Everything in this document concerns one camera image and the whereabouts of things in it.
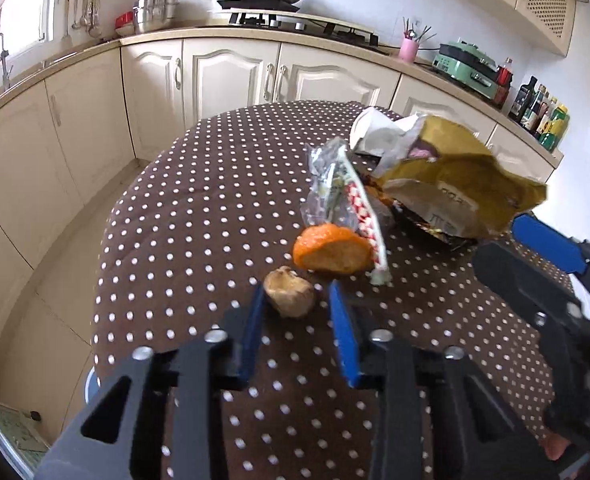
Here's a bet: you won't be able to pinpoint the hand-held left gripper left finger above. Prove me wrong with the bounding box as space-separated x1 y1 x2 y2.
35 284 267 480

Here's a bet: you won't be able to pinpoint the person's right hand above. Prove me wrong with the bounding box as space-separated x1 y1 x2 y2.
544 432 576 462

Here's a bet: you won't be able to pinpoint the clear plastic wrapper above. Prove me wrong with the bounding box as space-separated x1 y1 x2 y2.
302 139 393 286

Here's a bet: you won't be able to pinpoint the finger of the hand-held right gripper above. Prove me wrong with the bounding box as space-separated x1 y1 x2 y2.
474 241 584 332
511 211 590 322

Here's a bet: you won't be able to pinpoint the white paper bag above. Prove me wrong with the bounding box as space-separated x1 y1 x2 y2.
350 106 420 156

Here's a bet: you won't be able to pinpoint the orange mandarin peel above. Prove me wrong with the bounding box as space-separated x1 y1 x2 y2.
292 224 376 276

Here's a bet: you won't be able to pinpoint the black gas stove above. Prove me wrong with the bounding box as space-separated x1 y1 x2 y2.
217 0 380 48

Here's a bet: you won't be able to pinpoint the stainless steel pot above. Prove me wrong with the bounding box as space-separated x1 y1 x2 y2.
132 0 180 35

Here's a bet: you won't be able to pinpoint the green electric cooker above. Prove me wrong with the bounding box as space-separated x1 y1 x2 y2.
432 40 513 101

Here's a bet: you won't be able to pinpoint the yellow green bottle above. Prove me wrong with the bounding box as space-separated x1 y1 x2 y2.
540 104 570 152

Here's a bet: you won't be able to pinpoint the kitchen window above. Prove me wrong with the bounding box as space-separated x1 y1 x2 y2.
0 0 58 56

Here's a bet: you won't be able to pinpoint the cream kitchen base cabinets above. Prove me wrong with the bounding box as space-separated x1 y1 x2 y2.
0 37 560 431

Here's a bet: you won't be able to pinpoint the beige kitchen countertop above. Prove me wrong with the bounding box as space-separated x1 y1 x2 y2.
0 22 566 168

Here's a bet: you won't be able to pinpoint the gold snack bag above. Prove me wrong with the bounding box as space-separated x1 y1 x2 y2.
372 114 548 241

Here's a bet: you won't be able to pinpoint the pink utensil holder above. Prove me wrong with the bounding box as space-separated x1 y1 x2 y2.
399 16 438 62

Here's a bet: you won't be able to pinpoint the brown polka dot tablecloth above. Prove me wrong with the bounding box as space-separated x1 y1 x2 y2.
90 100 580 480

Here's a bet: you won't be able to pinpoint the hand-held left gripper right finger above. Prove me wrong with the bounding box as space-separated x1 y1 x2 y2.
327 281 560 480

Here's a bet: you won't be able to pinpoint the green patterned panel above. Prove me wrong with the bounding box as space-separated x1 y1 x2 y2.
0 392 50 476

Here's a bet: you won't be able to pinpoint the dark glass bottle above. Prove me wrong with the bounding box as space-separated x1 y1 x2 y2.
510 76 538 121

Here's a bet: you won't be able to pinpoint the utensil rail with hanging utensils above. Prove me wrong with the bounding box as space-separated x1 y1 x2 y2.
57 0 116 41

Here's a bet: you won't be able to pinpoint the dark foil wrapper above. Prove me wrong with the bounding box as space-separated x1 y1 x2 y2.
365 185 478 247

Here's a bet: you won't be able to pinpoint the brown dried mushroom scrap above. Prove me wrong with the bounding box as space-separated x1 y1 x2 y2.
263 266 316 319

